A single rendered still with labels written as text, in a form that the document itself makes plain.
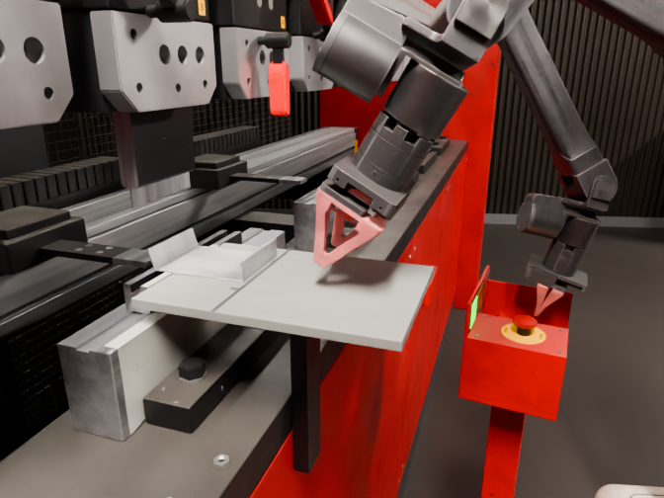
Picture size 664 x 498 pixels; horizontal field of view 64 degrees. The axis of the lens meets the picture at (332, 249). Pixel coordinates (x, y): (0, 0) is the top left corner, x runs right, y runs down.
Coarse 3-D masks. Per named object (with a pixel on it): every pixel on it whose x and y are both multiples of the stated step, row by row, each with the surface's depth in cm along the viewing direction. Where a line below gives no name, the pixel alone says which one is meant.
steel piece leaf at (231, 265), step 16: (272, 240) 60; (192, 256) 61; (208, 256) 61; (224, 256) 61; (240, 256) 61; (256, 256) 57; (272, 256) 61; (176, 272) 57; (192, 272) 57; (208, 272) 57; (224, 272) 57; (240, 272) 57; (256, 272) 57
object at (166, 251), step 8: (184, 232) 63; (192, 232) 64; (168, 240) 60; (176, 240) 61; (184, 240) 63; (192, 240) 64; (152, 248) 58; (160, 248) 59; (168, 248) 60; (176, 248) 61; (184, 248) 62; (192, 248) 64; (152, 256) 57; (160, 256) 58; (168, 256) 60; (176, 256) 61; (160, 264) 58
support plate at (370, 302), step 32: (288, 256) 62; (160, 288) 53; (192, 288) 53; (224, 288) 53; (256, 288) 53; (288, 288) 53; (320, 288) 53; (352, 288) 53; (384, 288) 53; (416, 288) 53; (224, 320) 48; (256, 320) 47; (288, 320) 46; (320, 320) 46; (352, 320) 46; (384, 320) 46
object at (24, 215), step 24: (0, 216) 65; (24, 216) 65; (48, 216) 65; (72, 216) 70; (0, 240) 60; (24, 240) 61; (48, 240) 64; (72, 240) 68; (0, 264) 60; (24, 264) 61; (120, 264) 60; (144, 264) 59
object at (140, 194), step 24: (120, 120) 50; (144, 120) 51; (168, 120) 55; (120, 144) 50; (144, 144) 51; (168, 144) 55; (192, 144) 59; (120, 168) 51; (144, 168) 52; (168, 168) 55; (192, 168) 59; (144, 192) 54; (168, 192) 57
